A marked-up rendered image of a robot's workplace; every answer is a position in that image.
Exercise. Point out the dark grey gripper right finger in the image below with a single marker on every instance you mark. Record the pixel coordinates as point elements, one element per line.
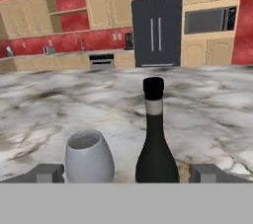
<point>206,173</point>

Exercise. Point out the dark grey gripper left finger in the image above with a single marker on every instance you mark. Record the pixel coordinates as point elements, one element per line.
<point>46,172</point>

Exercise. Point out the white stemless wine glass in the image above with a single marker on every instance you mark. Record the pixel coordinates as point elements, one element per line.
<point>88,157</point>

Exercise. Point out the dark green wine bottle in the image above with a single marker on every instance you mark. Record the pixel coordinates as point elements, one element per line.
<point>155,142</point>

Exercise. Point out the beige base cabinets run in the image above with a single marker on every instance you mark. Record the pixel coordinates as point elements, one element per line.
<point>62,60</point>

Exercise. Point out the silver toaster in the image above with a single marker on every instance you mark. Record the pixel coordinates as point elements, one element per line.
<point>49,49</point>

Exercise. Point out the steel dishwasher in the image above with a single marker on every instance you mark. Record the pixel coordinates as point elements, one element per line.
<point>101,60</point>

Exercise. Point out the grey sink tap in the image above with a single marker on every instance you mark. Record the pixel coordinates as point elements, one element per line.
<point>79,43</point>

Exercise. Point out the black double-door fridge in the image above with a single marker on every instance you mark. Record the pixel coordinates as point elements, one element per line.
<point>157,30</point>

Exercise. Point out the black coffee machine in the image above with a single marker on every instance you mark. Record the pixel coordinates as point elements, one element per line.
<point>128,40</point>

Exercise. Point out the black microwave oven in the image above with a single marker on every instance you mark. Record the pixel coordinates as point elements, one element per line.
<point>210,20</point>

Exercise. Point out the beige tall cupboard unit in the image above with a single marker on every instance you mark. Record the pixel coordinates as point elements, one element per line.
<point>210,17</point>

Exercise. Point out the beige wall cupboards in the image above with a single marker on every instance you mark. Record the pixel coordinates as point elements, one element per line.
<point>66,9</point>

